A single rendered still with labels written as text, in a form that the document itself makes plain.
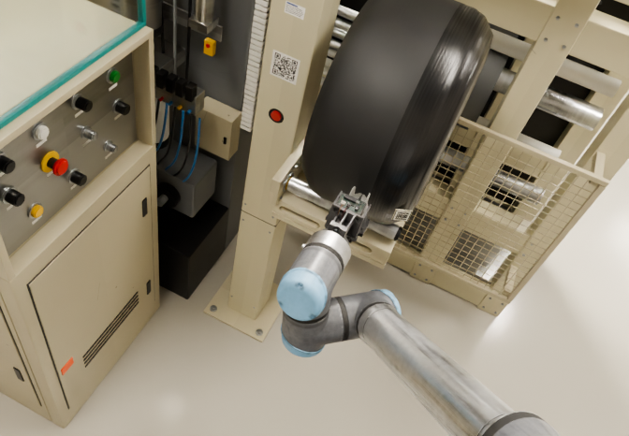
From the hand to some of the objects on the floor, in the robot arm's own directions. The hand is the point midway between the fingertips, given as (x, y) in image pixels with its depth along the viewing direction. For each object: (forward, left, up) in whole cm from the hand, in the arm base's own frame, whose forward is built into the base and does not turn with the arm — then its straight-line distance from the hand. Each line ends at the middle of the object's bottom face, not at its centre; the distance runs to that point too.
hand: (359, 199), depth 133 cm
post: (+46, +14, -110) cm, 120 cm away
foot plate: (+46, +14, -110) cm, 120 cm away
